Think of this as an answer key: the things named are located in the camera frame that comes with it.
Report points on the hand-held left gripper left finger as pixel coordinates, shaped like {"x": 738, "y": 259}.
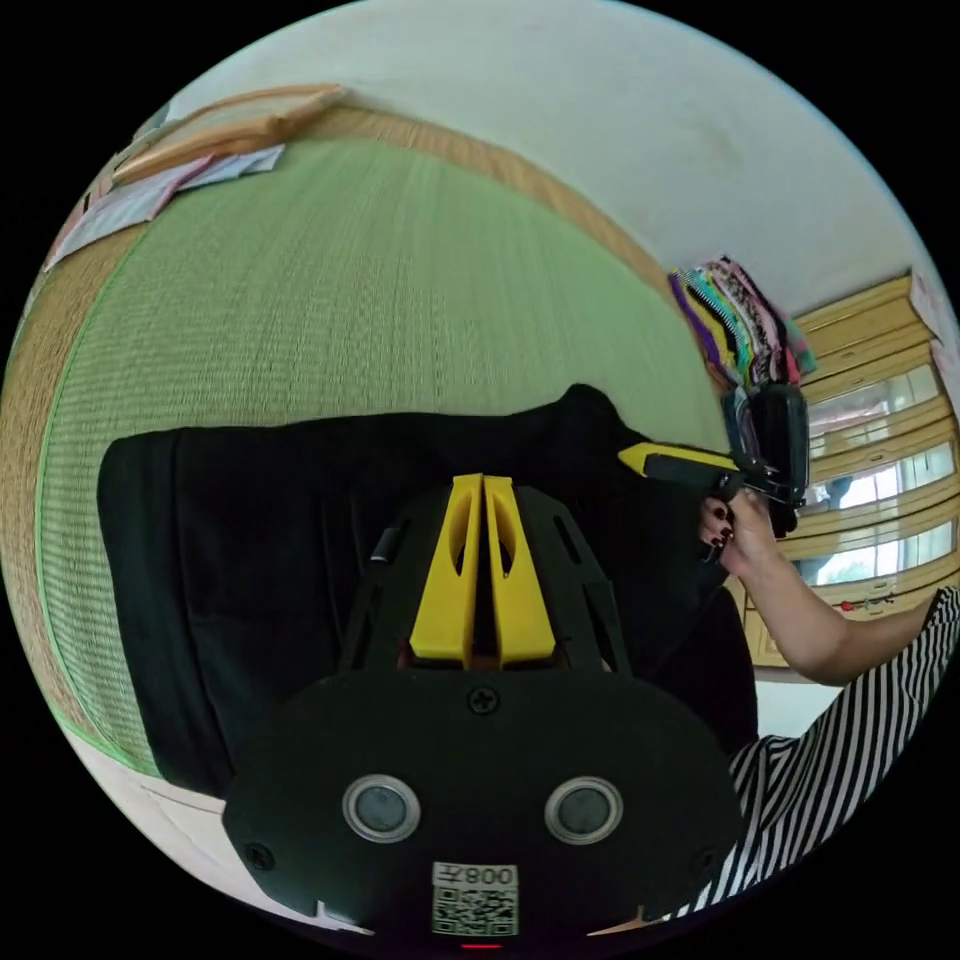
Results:
{"x": 448, "y": 592}

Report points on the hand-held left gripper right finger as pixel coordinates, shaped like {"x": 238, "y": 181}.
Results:
{"x": 521, "y": 600}

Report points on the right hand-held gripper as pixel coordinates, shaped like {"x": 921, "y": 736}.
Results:
{"x": 757, "y": 457}

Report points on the black pants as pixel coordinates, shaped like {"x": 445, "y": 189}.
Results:
{"x": 262, "y": 570}

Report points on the person's right forearm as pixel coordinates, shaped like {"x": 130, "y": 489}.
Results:
{"x": 832, "y": 622}

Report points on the person's right hand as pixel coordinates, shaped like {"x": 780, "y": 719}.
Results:
{"x": 742, "y": 536}

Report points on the pile of clothes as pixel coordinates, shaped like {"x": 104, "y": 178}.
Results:
{"x": 742, "y": 322}

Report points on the yellow wooden cupboard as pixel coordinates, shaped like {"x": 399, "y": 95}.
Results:
{"x": 874, "y": 450}

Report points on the bed with green woven mat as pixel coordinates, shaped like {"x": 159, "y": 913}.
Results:
{"x": 337, "y": 300}

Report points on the person's body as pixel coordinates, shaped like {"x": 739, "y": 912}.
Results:
{"x": 840, "y": 757}

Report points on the folded pastel blanket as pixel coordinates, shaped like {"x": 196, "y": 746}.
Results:
{"x": 157, "y": 191}

